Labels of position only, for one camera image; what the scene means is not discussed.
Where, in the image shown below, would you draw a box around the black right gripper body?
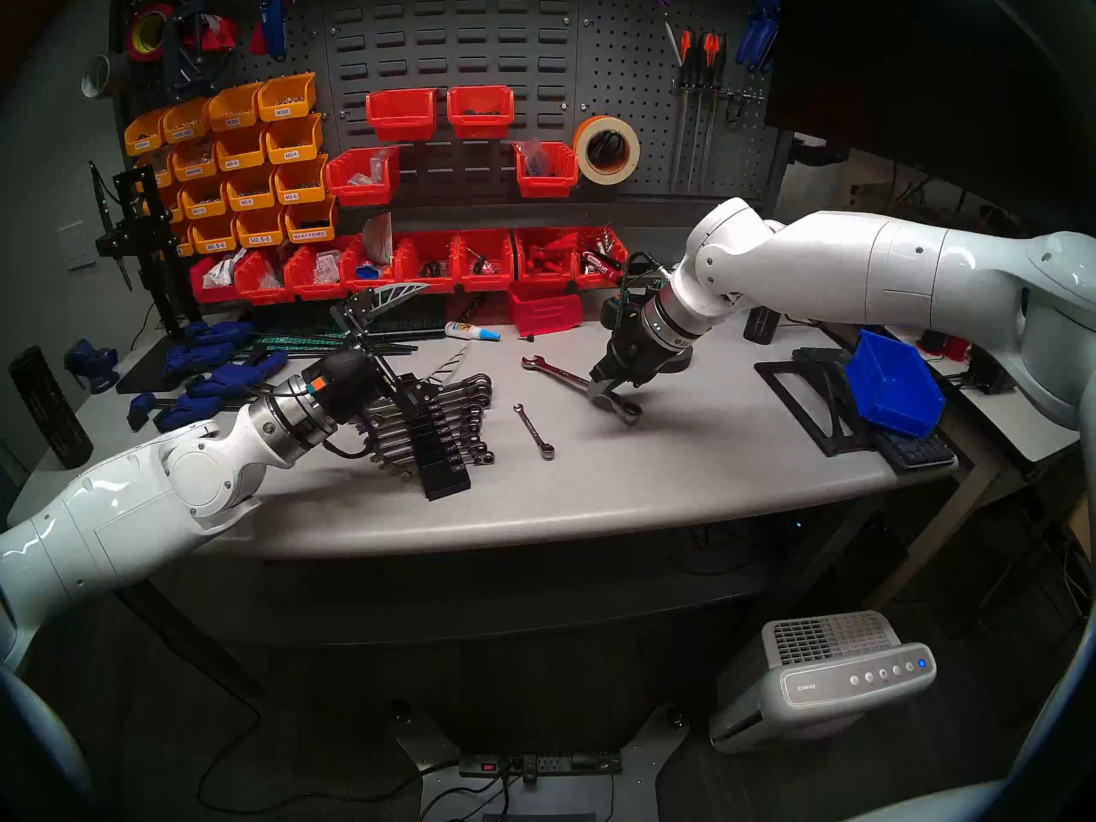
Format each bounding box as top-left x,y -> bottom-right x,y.
591,313 -> 693,390

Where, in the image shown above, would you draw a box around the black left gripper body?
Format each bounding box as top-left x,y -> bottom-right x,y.
334,300 -> 448,414

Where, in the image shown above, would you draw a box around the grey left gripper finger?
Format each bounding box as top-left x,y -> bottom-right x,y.
409,341 -> 474,402
342,279 -> 432,335

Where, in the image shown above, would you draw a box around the large chrome combination wrench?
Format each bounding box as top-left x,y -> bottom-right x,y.
521,355 -> 643,426

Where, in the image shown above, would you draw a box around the small chrome ratcheting wrench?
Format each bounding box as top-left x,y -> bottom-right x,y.
512,402 -> 556,462

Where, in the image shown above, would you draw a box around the black wrench holder rack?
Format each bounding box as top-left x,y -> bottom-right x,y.
396,375 -> 474,502

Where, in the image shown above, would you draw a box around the chrome ratcheting combination wrench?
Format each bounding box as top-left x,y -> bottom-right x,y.
366,386 -> 493,427
385,439 -> 493,472
378,431 -> 487,462
368,398 -> 491,436
374,420 -> 485,453
364,373 -> 495,419
394,450 -> 497,483
371,409 -> 487,444

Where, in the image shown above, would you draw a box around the red parts bin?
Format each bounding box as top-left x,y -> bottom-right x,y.
340,235 -> 400,293
512,228 -> 577,289
394,232 -> 460,293
514,141 -> 580,199
366,88 -> 438,142
572,228 -> 629,287
326,147 -> 402,207
509,285 -> 585,337
235,248 -> 294,306
447,85 -> 515,140
190,255 -> 242,304
454,229 -> 515,292
284,243 -> 348,301

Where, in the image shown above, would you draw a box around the green cutting mat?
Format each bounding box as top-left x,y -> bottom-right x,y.
248,315 -> 446,356

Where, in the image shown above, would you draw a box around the cream masking tape roll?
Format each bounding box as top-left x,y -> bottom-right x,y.
574,116 -> 641,186

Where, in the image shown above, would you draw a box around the black metal stand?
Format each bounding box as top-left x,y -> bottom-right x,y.
92,163 -> 204,339

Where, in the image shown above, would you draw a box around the blue parts bin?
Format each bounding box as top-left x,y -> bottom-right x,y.
845,330 -> 946,439

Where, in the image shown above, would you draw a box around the dark grey pegboard panel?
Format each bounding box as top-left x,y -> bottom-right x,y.
116,0 -> 793,230

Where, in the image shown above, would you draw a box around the black keyboard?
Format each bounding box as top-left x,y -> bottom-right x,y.
873,426 -> 958,473

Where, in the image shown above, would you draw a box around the small blue vise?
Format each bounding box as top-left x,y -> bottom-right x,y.
64,339 -> 122,395

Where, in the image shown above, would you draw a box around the red hanging tool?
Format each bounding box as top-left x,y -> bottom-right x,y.
182,14 -> 240,53

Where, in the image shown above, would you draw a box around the black cylinder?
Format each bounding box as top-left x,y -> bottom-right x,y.
9,345 -> 94,471

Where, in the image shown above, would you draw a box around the black power adapter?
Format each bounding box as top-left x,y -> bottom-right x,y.
963,345 -> 1016,396

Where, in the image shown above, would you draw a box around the white air purifier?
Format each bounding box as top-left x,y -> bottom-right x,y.
709,611 -> 938,754

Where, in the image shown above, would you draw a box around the red yellow tape roll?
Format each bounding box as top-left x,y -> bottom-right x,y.
127,5 -> 175,63

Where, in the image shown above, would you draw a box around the black power strip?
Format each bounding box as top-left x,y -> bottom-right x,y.
458,750 -> 623,780

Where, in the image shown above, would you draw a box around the black monitor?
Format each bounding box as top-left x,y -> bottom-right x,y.
765,0 -> 1096,239

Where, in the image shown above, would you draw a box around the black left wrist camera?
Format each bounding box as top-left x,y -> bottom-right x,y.
307,348 -> 384,426

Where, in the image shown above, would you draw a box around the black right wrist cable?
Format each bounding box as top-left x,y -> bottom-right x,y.
616,251 -> 673,303

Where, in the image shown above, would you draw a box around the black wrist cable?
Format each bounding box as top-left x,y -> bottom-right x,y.
616,251 -> 673,303
324,422 -> 382,462

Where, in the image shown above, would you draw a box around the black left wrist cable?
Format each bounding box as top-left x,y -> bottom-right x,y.
324,422 -> 382,462

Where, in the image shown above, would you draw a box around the black frame stand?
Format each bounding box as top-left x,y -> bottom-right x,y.
753,348 -> 883,459

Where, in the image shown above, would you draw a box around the blue red handled cutter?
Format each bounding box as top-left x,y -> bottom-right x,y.
251,0 -> 298,63

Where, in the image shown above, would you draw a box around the red wire spool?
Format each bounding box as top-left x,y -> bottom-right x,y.
918,328 -> 973,363

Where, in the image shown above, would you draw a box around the white wall switch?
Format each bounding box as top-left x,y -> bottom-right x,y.
56,221 -> 96,271

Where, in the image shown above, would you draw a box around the blue handled pliers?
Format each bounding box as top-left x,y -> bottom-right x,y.
736,0 -> 783,74

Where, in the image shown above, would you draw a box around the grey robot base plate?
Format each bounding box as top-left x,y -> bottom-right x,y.
390,700 -> 690,822

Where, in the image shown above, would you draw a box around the grey duct tape roll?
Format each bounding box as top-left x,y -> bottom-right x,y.
81,52 -> 129,100

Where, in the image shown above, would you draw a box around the black floor cable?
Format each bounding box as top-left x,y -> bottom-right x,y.
197,658 -> 463,817

